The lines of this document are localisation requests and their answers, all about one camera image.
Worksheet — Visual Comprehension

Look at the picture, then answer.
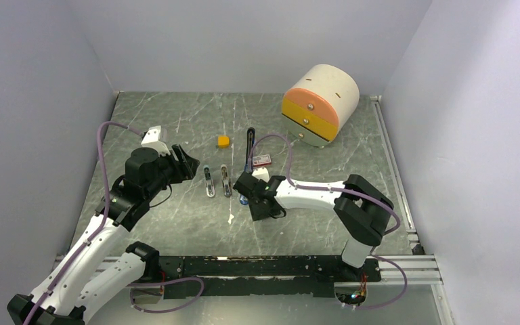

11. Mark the light blue small stapler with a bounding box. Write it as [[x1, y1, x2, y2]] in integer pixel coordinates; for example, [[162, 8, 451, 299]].
[[203, 165, 215, 198]]

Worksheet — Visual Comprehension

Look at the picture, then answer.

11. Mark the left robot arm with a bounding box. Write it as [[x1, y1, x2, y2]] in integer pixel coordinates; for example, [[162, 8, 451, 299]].
[[7, 145, 200, 324]]

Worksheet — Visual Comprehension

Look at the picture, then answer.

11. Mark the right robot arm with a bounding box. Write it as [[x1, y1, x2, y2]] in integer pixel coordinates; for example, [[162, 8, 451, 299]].
[[234, 172, 394, 280]]

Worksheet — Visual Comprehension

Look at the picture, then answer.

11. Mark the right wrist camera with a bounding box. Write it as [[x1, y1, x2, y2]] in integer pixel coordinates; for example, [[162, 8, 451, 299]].
[[251, 167, 270, 183]]

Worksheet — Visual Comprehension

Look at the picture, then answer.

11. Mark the cream round drawer cabinet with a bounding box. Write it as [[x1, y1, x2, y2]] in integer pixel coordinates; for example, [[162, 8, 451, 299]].
[[281, 64, 360, 147]]

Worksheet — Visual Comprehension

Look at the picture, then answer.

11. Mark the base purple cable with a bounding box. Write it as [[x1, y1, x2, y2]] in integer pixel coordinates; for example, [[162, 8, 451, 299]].
[[129, 274, 205, 314]]

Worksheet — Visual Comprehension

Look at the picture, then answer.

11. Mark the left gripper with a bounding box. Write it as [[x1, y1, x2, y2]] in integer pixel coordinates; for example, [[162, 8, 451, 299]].
[[144, 143, 200, 199]]

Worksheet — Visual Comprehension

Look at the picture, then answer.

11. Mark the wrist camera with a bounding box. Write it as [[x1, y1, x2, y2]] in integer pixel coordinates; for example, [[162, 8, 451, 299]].
[[141, 125, 170, 156], [251, 167, 270, 183]]

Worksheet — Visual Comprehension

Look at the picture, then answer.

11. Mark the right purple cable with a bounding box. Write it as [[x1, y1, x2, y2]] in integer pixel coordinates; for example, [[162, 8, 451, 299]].
[[247, 133, 408, 311]]

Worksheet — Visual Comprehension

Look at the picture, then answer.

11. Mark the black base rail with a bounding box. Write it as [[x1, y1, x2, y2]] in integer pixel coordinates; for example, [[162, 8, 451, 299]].
[[159, 255, 382, 299]]

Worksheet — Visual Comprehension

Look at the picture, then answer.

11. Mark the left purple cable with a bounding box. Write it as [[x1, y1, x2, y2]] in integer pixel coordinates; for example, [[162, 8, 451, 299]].
[[22, 121, 146, 325]]

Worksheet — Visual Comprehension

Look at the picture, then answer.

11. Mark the beige small stapler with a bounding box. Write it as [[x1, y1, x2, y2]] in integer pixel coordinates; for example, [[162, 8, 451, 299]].
[[220, 164, 232, 198]]

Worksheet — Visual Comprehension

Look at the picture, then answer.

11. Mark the red white staple box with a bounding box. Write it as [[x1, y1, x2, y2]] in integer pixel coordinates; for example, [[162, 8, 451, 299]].
[[252, 154, 272, 168]]

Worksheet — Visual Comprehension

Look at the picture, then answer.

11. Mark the orange cube block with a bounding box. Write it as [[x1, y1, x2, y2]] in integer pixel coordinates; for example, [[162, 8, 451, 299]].
[[217, 135, 230, 148]]

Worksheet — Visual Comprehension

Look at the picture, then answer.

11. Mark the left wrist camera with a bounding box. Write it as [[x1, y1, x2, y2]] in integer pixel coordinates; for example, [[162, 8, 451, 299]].
[[141, 125, 170, 156]]

